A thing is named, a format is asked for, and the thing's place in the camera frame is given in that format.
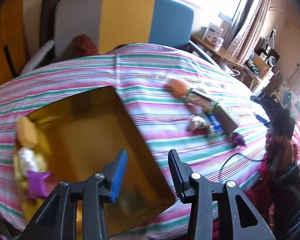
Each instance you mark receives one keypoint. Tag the purple snack packet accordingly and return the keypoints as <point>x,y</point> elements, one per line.
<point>237,140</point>
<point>36,184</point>

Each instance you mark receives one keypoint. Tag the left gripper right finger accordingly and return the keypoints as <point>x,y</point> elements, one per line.
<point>180,173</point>

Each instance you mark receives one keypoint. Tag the black rolled mat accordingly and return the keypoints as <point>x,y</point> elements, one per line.
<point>47,20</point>

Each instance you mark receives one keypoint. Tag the wooden side desk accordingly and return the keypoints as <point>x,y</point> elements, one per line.
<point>254,72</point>

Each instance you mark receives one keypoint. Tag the dark red cushion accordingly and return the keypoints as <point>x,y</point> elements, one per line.
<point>80,46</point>

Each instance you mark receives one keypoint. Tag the person right hand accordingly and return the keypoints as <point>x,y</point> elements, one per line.
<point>281,165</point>

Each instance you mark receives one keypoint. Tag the cream medicine box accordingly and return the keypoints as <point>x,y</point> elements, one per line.
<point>227,118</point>

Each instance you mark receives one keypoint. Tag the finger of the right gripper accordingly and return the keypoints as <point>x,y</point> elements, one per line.
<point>263,120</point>
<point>265,102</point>

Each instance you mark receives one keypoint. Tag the white box on desk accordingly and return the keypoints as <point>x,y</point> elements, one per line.
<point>212,33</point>

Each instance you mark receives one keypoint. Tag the gold metal tin box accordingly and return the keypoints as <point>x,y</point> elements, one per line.
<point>80,134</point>

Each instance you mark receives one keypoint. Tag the grey yellow blue armchair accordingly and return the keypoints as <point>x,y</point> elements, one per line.
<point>111,23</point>

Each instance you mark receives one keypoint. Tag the blue snack packet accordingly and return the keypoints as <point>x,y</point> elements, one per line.
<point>215,125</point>

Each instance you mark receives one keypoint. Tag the yellow cake snack packet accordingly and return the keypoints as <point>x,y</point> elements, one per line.
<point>27,132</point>

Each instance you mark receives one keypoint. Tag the striped tablecloth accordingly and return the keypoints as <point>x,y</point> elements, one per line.
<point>138,72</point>

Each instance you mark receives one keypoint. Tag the white snack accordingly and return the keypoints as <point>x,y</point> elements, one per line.
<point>27,161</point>

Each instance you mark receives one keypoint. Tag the wooden wardrobe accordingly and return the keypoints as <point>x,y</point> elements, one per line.
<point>13,48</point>

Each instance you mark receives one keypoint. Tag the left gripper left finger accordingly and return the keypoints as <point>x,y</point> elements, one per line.
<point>116,175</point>

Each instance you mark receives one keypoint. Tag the granola bar green wrapper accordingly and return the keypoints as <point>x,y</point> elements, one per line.
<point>201,99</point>

